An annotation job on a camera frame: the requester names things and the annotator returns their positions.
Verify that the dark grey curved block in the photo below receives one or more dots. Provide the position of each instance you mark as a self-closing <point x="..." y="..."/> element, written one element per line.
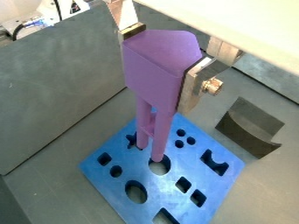
<point x="250" y="127"/>

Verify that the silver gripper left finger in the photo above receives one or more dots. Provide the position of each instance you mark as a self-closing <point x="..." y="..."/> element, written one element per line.
<point x="124" y="12"/>

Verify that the purple three prong object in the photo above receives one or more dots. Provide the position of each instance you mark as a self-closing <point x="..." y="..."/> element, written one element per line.
<point x="157" y="57"/>

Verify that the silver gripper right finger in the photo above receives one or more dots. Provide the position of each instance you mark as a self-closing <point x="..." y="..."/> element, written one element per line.
<point x="201" y="79"/>

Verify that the blue shape sorting board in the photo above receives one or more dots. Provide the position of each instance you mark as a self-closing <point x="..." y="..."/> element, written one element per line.
<point x="178" y="191"/>

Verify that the white robot base equipment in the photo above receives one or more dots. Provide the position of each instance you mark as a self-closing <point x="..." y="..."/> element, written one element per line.
<point x="50" y="11"/>

